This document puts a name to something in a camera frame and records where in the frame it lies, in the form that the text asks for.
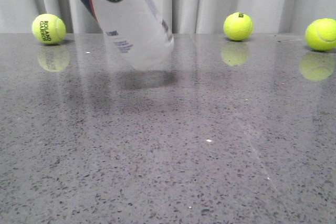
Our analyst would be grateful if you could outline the white blue tennis ball can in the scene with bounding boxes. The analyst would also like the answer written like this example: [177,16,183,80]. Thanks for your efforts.
[81,0,174,70]

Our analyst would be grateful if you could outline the Wilson tennis ball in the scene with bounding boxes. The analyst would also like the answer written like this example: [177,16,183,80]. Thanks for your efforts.
[223,12,253,41]

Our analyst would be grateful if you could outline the Roland Garros tennis ball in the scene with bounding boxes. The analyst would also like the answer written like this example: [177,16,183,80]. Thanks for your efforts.
[31,14,67,45]

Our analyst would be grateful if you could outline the plain yellow tennis ball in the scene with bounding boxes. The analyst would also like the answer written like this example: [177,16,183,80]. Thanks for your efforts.
[304,18,335,51]

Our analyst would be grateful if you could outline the grey pleated curtain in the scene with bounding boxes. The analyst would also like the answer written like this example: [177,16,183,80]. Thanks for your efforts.
[1,0,335,34]

